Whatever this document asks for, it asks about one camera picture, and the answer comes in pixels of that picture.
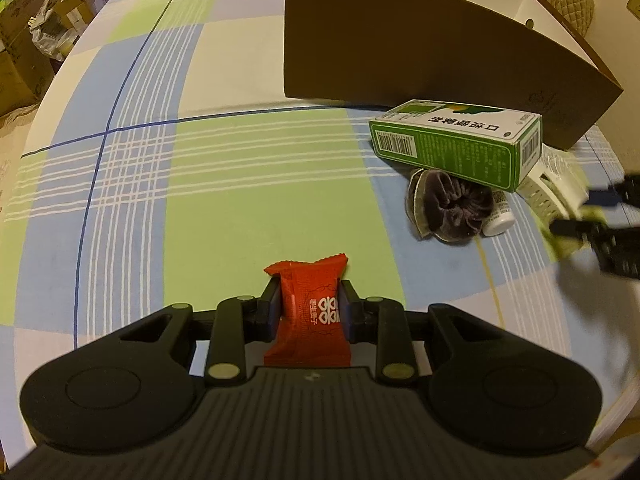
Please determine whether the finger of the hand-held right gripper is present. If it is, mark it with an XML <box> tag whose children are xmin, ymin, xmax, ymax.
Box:
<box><xmin>547</xmin><ymin>214</ymin><xmax>640</xmax><ymax>282</ymax></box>
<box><xmin>582</xmin><ymin>174</ymin><xmax>640</xmax><ymax>209</ymax></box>

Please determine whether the green box with barcode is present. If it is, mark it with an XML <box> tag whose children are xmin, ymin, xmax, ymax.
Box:
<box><xmin>369</xmin><ymin>100</ymin><xmax>544</xmax><ymax>194</ymax></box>

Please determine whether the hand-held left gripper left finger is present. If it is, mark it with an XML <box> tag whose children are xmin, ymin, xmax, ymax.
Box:
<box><xmin>119</xmin><ymin>276</ymin><xmax>282</xmax><ymax>383</ymax></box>

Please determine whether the red snack packet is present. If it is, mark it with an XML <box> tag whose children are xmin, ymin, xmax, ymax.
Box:
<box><xmin>262</xmin><ymin>252</ymin><xmax>354</xmax><ymax>369</ymax></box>

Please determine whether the white plastic basket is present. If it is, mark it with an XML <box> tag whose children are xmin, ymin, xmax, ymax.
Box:
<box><xmin>515</xmin><ymin>147</ymin><xmax>591</xmax><ymax>222</ymax></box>

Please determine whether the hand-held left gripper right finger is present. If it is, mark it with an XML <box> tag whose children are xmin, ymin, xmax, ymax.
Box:
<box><xmin>340</xmin><ymin>279</ymin><xmax>502</xmax><ymax>384</ymax></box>

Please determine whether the large brown cardboard carton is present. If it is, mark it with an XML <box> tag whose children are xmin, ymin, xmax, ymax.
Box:
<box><xmin>0</xmin><ymin>0</ymin><xmax>57</xmax><ymax>117</ymax></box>

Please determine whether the brown cardboard box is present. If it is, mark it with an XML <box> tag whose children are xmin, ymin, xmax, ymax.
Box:
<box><xmin>283</xmin><ymin>0</ymin><xmax>625</xmax><ymax>152</ymax></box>

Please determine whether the dark velvet scrunchie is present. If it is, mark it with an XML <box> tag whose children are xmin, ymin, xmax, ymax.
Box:
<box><xmin>406</xmin><ymin>167</ymin><xmax>496</xmax><ymax>244</ymax></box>

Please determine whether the open cardboard carton with bag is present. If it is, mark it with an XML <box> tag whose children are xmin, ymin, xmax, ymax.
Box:
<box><xmin>29</xmin><ymin>0</ymin><xmax>97</xmax><ymax>62</ymax></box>

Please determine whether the white pill bottle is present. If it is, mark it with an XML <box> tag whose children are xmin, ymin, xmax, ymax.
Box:
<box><xmin>481</xmin><ymin>189</ymin><xmax>515</xmax><ymax>238</ymax></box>

